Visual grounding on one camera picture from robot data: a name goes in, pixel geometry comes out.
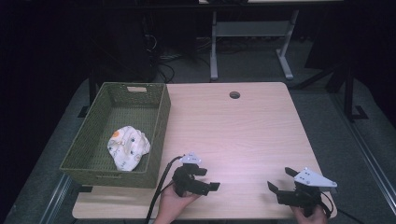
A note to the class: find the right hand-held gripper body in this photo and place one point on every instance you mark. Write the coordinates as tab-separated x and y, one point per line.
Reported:
306	196

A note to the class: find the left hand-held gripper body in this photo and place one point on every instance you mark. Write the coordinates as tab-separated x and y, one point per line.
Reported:
186	183

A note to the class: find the white printed baby cloth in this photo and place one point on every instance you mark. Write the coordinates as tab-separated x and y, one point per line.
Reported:
128	149

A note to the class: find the green woven storage basket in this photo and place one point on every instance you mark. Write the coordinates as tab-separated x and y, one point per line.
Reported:
93	155

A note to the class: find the person's right hand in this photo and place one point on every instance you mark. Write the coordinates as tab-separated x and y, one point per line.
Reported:
311	219

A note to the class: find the person's left hand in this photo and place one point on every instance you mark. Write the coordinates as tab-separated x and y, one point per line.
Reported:
172	205

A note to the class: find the black metal stand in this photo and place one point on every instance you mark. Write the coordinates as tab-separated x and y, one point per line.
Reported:
349	93

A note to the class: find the dark computer tower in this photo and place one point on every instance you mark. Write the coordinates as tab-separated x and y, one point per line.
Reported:
130	49

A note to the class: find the grey metal table frame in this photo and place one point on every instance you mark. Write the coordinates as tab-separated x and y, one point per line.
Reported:
249	28

